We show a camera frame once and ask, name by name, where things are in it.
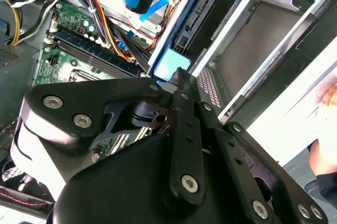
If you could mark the person's bare hand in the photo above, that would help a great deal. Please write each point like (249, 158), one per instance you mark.
(330, 97)
(323, 158)

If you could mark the hard disk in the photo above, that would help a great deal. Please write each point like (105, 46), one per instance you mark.
(172, 63)

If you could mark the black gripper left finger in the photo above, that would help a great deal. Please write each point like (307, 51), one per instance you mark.
(79, 97)

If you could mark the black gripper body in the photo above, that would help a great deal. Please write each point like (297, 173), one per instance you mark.
(118, 187)

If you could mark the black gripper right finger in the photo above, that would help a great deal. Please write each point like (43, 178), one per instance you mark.
(231, 155)

